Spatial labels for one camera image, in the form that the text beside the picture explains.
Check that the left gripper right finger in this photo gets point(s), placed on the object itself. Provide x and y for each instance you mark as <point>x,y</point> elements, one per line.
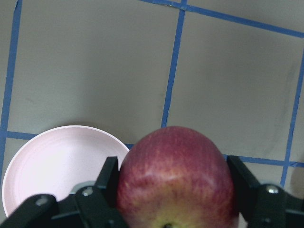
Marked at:
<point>264,205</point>

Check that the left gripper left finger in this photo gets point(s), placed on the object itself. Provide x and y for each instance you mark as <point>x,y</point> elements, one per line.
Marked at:
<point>90,206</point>

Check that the red apple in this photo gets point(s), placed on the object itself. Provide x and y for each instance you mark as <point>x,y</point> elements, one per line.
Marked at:
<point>176,177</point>

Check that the pink plate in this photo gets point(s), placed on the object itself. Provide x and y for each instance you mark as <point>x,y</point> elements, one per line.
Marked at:
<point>57,160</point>

